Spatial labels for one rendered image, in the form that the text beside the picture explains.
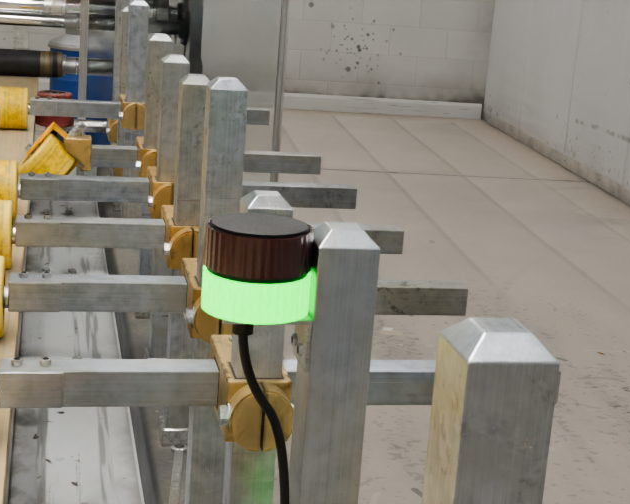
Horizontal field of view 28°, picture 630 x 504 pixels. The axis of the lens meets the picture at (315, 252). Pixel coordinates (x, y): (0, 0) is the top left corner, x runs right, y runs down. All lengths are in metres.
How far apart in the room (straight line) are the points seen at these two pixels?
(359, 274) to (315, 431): 0.09
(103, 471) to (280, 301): 0.99
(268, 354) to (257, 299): 0.30
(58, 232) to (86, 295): 0.25
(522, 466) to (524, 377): 0.03
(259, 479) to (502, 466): 0.55
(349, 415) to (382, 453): 2.62
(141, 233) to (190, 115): 0.16
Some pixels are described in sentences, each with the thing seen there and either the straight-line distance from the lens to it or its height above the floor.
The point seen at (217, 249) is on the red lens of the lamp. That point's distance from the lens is 0.67.
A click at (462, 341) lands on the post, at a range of 0.46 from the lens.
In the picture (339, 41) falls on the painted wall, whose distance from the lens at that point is 9.67.
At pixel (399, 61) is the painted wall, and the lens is 9.77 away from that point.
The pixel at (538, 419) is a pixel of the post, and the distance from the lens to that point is 0.46.
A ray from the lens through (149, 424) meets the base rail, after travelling 1.58.
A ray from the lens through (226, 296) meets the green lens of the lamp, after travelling 0.67.
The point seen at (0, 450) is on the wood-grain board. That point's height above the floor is 0.90.
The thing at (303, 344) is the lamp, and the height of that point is 1.08.
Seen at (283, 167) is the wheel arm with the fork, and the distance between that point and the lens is 2.01.
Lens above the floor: 1.30
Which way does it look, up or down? 14 degrees down
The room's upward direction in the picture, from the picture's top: 4 degrees clockwise
